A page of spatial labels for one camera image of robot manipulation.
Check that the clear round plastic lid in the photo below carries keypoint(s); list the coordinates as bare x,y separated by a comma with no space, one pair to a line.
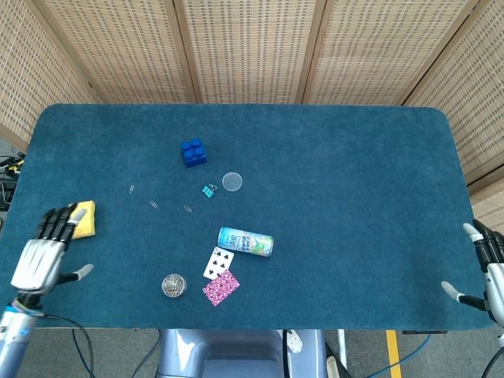
232,182

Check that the woven folding screen panel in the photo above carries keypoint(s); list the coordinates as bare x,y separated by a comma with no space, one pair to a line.
472,98
118,51
386,51
252,51
23,78

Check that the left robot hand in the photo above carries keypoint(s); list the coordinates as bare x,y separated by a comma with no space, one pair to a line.
37,264

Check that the light blue drink can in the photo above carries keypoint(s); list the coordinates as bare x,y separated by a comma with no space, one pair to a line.
244,241

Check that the pink patterned playing card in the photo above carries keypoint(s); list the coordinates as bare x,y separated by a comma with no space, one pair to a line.
220,287

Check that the yellow sponge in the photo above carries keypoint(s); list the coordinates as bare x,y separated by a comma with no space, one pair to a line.
86,224

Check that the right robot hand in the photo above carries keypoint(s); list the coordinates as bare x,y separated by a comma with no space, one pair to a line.
495,287

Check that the clear jar of paper clips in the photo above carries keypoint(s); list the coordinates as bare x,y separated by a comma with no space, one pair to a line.
174,285

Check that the teal binder clip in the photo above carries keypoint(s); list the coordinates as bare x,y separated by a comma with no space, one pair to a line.
206,191

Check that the blue felt table cover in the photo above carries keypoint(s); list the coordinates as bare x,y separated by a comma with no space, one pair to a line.
334,197

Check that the white perforated bracket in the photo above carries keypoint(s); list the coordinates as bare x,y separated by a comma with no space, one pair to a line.
293,342

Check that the blue toy building brick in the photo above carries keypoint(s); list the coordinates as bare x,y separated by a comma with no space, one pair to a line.
195,155

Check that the black flat bar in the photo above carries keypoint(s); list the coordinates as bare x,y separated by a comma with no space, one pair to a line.
425,332

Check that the paper clip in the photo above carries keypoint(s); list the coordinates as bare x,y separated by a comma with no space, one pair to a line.
132,188
188,208
154,204

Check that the six of clubs card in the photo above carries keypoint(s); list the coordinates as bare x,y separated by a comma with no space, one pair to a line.
216,262

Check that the grey-blue robot torso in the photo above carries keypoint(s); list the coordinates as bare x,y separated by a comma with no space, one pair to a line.
236,354

